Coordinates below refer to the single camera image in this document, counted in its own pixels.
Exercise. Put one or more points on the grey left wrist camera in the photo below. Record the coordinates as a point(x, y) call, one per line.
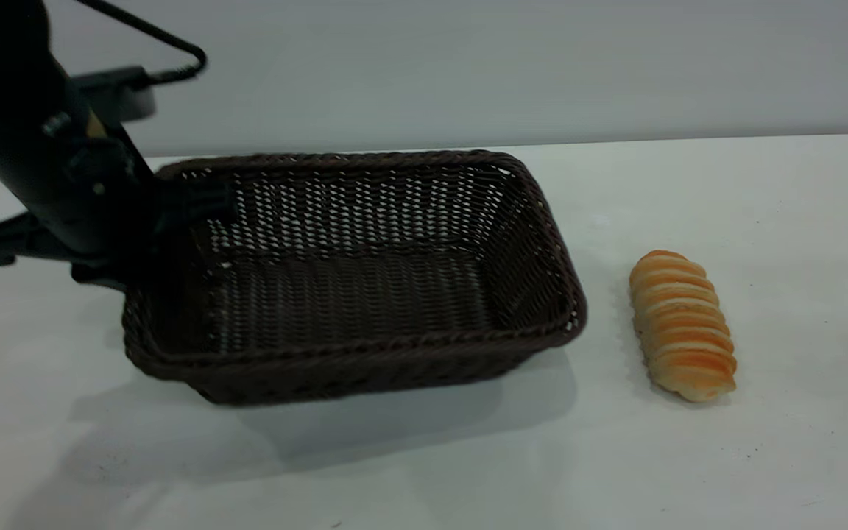
point(133, 104)

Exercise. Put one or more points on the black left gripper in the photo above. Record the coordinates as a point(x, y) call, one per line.
point(78, 199)

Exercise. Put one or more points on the black woven wicker basket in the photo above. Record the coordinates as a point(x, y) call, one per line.
point(358, 294)

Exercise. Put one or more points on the ridged orange bread loaf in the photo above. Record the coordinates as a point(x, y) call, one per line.
point(682, 327)

